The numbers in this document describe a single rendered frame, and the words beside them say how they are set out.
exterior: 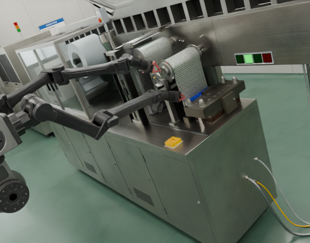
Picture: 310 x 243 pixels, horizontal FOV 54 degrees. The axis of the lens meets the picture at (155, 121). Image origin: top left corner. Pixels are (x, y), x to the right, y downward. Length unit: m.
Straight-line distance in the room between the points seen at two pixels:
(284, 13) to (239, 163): 0.90
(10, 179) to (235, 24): 1.40
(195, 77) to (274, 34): 0.54
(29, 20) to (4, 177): 6.02
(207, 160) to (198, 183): 0.14
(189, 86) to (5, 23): 5.67
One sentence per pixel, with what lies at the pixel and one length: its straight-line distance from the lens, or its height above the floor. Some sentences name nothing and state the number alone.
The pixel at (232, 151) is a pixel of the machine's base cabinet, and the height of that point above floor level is 0.71.
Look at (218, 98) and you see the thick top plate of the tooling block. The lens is 1.85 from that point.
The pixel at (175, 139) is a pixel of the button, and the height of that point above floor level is 0.92.
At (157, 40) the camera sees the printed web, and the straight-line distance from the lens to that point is 2.13.
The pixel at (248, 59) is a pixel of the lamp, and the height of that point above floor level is 1.18.
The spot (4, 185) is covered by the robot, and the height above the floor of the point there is 1.20.
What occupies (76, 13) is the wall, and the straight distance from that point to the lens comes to 7.71.
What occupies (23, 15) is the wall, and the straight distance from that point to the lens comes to 7.31.
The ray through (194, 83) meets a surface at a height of 1.11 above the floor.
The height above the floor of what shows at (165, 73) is 1.25.
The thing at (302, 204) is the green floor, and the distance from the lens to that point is 2.54.
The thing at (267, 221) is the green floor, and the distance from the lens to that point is 2.45.
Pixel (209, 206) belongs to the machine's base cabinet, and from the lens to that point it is 1.88.
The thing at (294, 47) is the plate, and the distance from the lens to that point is 1.73.
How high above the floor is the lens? 1.73
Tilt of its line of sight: 23 degrees down
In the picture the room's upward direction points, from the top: 20 degrees counter-clockwise
